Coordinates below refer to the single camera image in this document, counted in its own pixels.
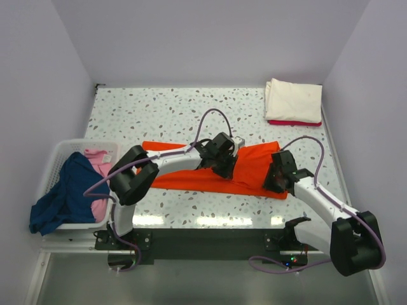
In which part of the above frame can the white plastic laundry basket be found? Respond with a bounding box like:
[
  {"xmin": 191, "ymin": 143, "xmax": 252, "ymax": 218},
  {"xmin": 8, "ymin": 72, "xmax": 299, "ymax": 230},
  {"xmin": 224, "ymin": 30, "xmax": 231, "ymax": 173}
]
[{"xmin": 35, "ymin": 139, "xmax": 121, "ymax": 233}]

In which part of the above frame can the folded cream t-shirt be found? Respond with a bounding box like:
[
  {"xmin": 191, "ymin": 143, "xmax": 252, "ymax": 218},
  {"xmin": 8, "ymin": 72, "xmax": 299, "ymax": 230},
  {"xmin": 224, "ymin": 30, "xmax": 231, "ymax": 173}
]
[{"xmin": 265, "ymin": 78, "xmax": 322, "ymax": 123}]

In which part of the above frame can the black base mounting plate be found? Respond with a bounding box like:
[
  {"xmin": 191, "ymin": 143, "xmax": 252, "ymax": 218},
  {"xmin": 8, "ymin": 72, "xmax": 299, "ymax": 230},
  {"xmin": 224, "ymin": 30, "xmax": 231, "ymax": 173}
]
[{"xmin": 93, "ymin": 228, "xmax": 311, "ymax": 271}]

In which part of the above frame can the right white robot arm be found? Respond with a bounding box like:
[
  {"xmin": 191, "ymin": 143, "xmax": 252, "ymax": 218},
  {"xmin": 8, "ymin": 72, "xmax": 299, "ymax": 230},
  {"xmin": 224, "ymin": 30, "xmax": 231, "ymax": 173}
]
[{"xmin": 263, "ymin": 151, "xmax": 385, "ymax": 276}]

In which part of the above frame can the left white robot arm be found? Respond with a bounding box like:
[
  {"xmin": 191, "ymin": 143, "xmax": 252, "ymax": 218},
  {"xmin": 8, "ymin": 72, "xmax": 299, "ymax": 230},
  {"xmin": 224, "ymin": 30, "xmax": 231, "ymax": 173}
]
[{"xmin": 109, "ymin": 132, "xmax": 245, "ymax": 249}]

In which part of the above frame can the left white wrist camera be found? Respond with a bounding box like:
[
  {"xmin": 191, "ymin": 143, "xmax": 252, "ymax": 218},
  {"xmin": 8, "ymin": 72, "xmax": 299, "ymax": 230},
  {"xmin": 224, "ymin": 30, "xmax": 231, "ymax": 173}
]
[{"xmin": 232, "ymin": 136, "xmax": 245, "ymax": 156}]

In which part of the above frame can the navy blue t-shirt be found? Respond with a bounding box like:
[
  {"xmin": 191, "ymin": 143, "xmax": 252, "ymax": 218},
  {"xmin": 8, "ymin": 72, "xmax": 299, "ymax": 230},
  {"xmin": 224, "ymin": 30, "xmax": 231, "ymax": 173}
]
[{"xmin": 29, "ymin": 152, "xmax": 109, "ymax": 236}]

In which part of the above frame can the folded pink t-shirt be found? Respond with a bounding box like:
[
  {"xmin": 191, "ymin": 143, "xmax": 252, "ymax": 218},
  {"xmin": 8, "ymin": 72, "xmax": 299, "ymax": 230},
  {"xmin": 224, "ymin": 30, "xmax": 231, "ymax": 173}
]
[{"xmin": 267, "ymin": 120, "xmax": 322, "ymax": 127}]

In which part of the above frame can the light pink t-shirt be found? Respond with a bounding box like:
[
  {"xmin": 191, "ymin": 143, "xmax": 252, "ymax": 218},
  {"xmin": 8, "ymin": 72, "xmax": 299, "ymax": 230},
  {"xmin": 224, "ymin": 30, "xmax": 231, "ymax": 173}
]
[{"xmin": 84, "ymin": 149, "xmax": 111, "ymax": 223}]

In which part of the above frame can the orange t-shirt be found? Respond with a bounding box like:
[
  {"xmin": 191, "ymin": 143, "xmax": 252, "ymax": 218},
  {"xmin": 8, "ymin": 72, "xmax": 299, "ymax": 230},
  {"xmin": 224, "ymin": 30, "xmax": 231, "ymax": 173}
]
[{"xmin": 151, "ymin": 141, "xmax": 287, "ymax": 200}]

